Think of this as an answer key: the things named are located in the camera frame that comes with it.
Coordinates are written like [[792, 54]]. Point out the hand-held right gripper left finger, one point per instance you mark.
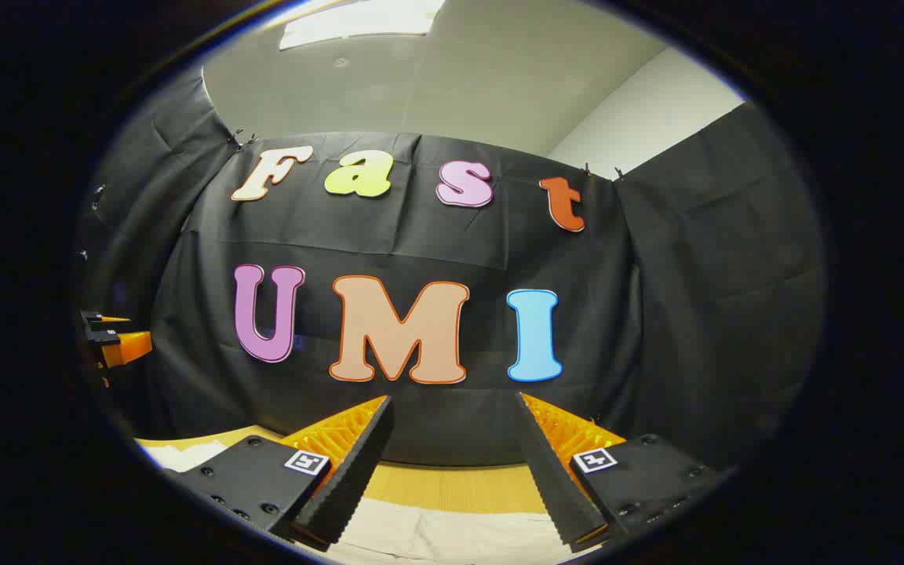
[[350, 479]]

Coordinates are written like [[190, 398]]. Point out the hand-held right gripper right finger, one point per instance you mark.
[[558, 486]]

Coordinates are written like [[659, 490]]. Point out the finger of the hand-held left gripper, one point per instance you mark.
[[129, 347], [105, 318]]

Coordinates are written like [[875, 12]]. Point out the black backdrop cloth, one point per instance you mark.
[[421, 235]]

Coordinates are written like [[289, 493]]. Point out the ceiling light panel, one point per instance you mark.
[[358, 22]]

